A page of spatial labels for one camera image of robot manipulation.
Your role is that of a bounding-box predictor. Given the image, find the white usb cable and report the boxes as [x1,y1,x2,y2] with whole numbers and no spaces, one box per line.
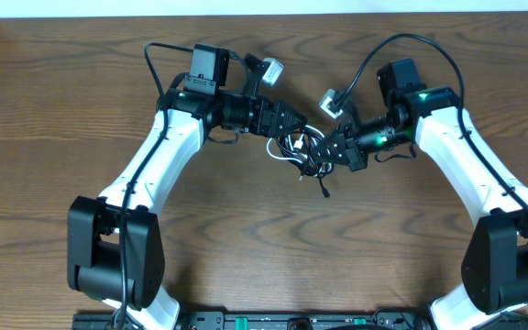
[266,124,334,179]

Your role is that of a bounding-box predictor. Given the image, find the black usb cable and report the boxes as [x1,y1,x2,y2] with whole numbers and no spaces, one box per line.
[275,126,335,199]
[275,127,329,181]

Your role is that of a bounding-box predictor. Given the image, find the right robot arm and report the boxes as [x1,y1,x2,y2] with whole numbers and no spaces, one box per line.
[313,59,528,329]

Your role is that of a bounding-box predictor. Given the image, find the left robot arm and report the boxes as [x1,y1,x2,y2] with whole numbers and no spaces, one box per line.
[67,44,307,329]

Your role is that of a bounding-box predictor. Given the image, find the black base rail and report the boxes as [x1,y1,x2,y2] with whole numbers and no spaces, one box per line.
[71,310,430,330]

